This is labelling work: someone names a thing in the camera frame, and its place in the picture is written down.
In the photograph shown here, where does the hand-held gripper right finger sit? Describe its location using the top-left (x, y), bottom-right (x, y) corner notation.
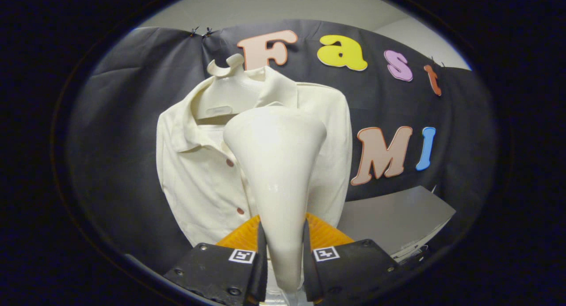
top-left (303, 212), bottom-right (401, 303)

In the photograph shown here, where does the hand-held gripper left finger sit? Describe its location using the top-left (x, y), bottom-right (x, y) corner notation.
top-left (164, 214), bottom-right (268, 306)

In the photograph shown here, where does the cream button-up shirt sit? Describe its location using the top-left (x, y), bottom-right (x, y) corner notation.
top-left (156, 66), bottom-right (353, 249)

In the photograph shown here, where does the white cabinet with grey top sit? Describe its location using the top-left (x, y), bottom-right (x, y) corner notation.
top-left (336, 185), bottom-right (456, 262)

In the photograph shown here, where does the white plastic hanger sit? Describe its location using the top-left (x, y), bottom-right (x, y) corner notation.
top-left (193, 54), bottom-right (266, 121)

